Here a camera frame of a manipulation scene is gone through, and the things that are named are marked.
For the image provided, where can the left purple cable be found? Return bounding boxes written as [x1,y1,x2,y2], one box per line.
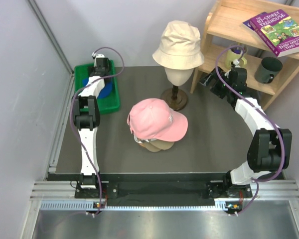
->
[71,47,125,216]

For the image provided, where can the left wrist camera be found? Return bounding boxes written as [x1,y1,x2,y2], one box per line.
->
[92,51,105,60]

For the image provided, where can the green plastic bin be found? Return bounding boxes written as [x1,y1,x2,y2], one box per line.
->
[74,63,121,115]

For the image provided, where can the light green mug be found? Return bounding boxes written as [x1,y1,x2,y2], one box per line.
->
[225,48,247,69]

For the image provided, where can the dark grey mug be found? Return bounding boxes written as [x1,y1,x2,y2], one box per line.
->
[254,57,283,84]

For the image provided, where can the pink white baseball cap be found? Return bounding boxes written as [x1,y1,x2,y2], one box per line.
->
[127,98,188,142]

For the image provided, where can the black cap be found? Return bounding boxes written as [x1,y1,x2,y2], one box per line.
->
[135,137,156,143]

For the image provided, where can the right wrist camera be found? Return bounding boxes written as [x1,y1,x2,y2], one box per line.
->
[231,59,241,71]

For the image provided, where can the aluminium rail frame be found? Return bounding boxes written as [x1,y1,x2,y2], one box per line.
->
[21,180,299,239]

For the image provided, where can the cream mannequin head stand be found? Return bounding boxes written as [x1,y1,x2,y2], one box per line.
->
[160,67,194,111]

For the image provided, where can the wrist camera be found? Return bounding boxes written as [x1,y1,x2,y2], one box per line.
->
[92,51,105,60]
[231,59,241,71]

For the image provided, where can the blue item in bin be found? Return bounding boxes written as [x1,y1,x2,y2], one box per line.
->
[79,78,113,99]

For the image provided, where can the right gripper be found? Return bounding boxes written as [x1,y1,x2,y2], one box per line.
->
[199,67,233,99]

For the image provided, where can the purple treehouse book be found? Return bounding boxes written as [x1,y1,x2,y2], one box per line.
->
[250,9,299,57]

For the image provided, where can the pens in mug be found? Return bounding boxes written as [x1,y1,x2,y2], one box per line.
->
[231,43,248,54]

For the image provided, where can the wooden shelf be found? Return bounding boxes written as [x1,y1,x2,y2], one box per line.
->
[190,0,299,119]

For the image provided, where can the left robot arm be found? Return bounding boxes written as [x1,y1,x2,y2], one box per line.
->
[72,54,112,199]

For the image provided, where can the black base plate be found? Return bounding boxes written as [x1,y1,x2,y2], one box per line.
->
[46,171,285,207]

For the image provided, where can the cream bucket hat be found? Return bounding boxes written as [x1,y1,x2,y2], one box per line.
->
[152,20,204,70]

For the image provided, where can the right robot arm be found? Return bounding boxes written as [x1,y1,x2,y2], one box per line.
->
[200,67,292,197]

